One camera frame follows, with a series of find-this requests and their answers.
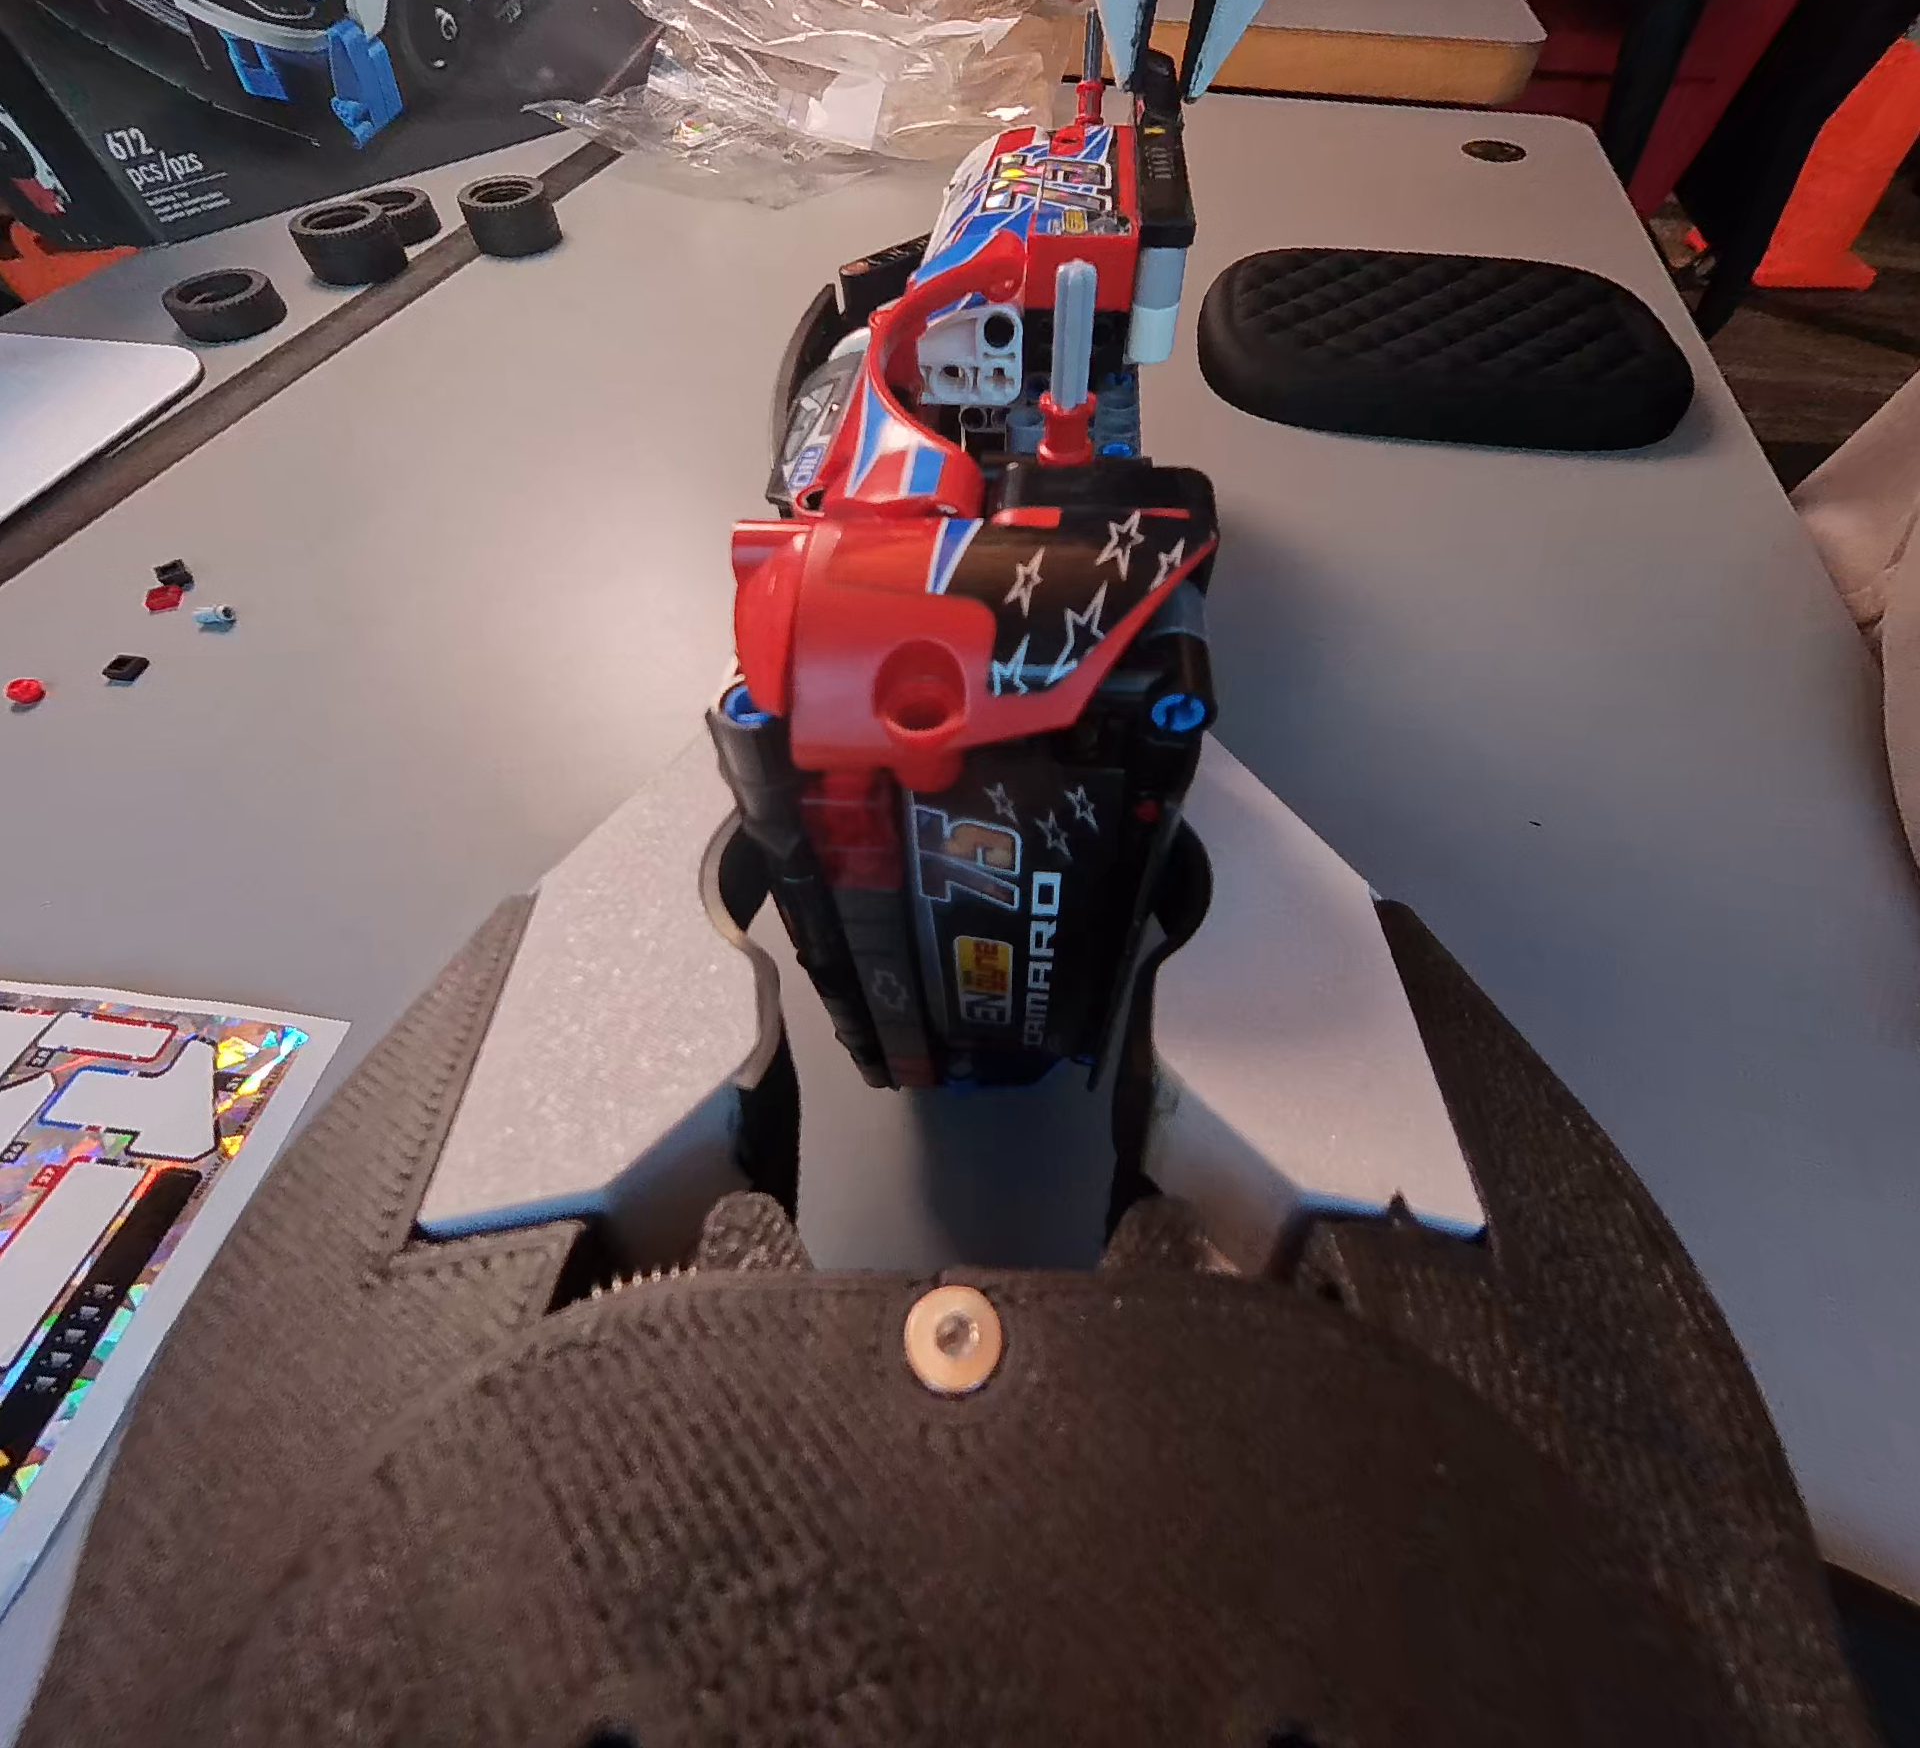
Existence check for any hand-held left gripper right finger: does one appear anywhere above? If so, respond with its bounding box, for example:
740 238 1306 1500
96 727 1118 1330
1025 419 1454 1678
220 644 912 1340
1132 732 1490 1278

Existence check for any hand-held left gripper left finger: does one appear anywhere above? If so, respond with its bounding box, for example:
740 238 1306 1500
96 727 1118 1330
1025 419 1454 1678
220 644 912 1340
413 725 789 1244

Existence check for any red blue lego car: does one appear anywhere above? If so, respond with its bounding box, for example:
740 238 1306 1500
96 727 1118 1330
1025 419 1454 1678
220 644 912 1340
701 7 1224 1093

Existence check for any lego set box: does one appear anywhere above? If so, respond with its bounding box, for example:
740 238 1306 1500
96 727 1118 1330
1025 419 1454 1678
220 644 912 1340
0 0 672 253

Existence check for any clear plastic bag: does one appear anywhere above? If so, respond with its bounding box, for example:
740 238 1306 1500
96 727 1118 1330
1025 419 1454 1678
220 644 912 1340
522 0 1114 208

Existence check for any holographic sticker sheet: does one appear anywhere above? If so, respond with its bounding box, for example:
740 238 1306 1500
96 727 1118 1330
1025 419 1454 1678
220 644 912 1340
0 982 350 1603

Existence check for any orange traffic cone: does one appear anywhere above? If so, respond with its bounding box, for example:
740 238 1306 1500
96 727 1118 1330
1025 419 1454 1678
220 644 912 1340
1750 32 1920 294

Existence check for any white book stand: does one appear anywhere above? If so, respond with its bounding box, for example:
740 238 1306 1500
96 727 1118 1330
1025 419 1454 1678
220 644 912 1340
0 329 205 530

